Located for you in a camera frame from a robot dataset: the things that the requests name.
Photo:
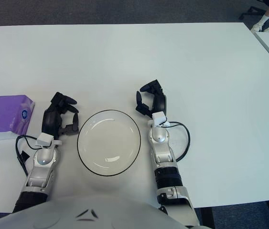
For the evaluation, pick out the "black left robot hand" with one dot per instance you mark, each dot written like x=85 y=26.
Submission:
x=50 y=119

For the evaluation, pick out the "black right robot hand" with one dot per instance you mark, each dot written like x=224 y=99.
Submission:
x=160 y=101

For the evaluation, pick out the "purple tissue paper pack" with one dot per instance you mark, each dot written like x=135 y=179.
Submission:
x=5 y=112

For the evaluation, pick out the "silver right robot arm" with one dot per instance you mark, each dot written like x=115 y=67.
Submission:
x=165 y=167

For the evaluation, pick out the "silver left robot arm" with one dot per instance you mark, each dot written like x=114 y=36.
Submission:
x=41 y=162

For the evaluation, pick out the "white plate with black rim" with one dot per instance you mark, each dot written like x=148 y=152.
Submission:
x=109 y=143

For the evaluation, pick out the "grey robot torso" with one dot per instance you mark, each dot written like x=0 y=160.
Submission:
x=77 y=214

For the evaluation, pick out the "black office chair base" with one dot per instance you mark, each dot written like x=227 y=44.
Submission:
x=253 y=10

